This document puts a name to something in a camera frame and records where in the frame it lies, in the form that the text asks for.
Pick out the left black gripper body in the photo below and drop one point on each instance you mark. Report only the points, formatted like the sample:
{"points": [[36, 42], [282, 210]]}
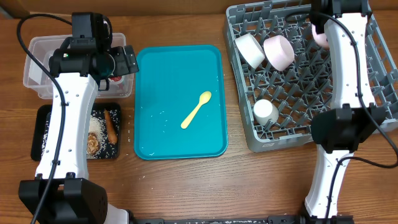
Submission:
{"points": [[121, 65]]}

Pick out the red snack wrapper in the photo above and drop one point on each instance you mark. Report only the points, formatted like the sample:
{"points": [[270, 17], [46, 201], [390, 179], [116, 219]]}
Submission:
{"points": [[115, 79]]}

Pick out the orange carrot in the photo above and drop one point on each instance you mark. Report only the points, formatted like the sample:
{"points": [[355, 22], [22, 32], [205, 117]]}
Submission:
{"points": [[112, 136]]}

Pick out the yellow plastic spoon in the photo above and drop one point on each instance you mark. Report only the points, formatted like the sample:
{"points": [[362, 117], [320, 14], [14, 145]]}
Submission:
{"points": [[204, 98]]}

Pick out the white rice bowl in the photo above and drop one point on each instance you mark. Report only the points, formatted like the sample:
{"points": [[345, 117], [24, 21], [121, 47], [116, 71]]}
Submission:
{"points": [[250, 49]]}

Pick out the white plastic cup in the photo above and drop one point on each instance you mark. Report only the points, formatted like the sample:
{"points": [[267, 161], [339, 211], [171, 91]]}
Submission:
{"points": [[264, 111]]}

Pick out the small pink bowl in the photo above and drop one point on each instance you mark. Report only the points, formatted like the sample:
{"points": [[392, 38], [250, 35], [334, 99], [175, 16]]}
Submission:
{"points": [[279, 52]]}

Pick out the large pink plate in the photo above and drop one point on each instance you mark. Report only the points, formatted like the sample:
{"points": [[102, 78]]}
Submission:
{"points": [[320, 39]]}

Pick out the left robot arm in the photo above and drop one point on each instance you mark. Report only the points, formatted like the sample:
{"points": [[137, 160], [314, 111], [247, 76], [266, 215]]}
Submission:
{"points": [[61, 191]]}

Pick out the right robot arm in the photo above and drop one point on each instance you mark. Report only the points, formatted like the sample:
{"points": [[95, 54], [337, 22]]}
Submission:
{"points": [[353, 115]]}

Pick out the grey dishwasher rack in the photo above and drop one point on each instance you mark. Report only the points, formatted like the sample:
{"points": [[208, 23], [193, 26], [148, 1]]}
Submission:
{"points": [[300, 92]]}

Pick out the teal serving tray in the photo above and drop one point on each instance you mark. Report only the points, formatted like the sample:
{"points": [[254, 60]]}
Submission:
{"points": [[167, 88]]}

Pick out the white rice pile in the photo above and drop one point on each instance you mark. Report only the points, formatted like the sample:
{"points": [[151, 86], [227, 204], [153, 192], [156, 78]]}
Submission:
{"points": [[98, 126]]}

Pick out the black plastic tray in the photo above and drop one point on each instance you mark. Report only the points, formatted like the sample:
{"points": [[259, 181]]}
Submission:
{"points": [[42, 127]]}

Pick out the clear plastic bin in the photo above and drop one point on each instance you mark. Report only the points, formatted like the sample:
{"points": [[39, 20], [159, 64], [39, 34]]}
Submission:
{"points": [[34, 78]]}

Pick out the brown food scraps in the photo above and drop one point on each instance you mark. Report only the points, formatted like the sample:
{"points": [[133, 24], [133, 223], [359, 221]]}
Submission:
{"points": [[93, 144]]}

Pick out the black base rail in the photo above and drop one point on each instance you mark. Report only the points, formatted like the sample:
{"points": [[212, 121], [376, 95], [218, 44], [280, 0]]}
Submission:
{"points": [[276, 219]]}

